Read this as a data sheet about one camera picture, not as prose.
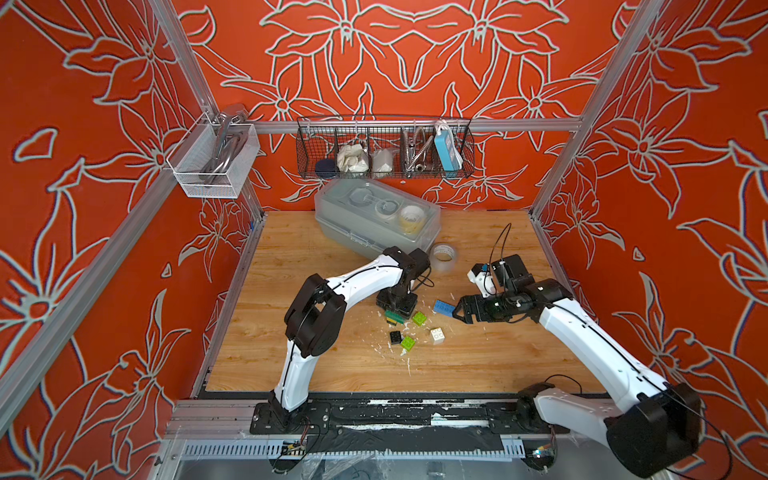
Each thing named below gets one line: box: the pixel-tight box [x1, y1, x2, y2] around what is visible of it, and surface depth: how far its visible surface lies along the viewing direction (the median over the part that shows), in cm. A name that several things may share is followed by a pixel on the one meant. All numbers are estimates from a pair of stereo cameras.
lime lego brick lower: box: [400, 336, 416, 352], surface depth 86 cm
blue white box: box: [433, 122, 464, 178], surface depth 89 cm
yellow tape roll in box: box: [400, 205, 425, 235], surface depth 96 cm
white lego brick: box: [430, 327, 445, 345], surface depth 85 cm
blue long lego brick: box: [434, 300, 455, 318], surface depth 94 cm
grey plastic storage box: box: [314, 178, 442, 258], surface depth 98 cm
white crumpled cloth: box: [336, 144, 369, 174], surface depth 92 cm
